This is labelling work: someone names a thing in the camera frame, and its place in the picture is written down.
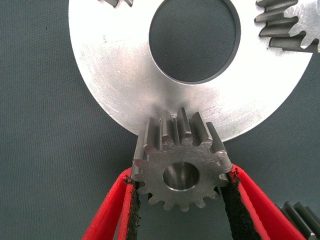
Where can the large steel gear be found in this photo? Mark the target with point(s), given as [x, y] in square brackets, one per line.
[300, 217]

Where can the dark grey table cloth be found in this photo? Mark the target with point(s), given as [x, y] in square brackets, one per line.
[37, 125]

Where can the small steel gear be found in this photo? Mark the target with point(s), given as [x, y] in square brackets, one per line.
[155, 170]
[115, 2]
[280, 25]

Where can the round metal plate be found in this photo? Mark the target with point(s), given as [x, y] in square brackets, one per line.
[112, 75]

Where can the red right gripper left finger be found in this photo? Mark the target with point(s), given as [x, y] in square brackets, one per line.
[110, 220]

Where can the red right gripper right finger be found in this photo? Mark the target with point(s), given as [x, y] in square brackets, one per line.
[262, 220]

